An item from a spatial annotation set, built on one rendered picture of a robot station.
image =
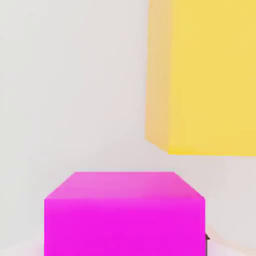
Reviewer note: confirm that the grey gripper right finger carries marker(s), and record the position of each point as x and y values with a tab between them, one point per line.
222	247

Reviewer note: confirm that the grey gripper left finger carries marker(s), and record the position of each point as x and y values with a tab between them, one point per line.
26	249

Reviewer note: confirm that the small magenta cube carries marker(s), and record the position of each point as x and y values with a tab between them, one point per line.
124	220

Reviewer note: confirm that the large yellow box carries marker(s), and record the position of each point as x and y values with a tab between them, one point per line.
210	76

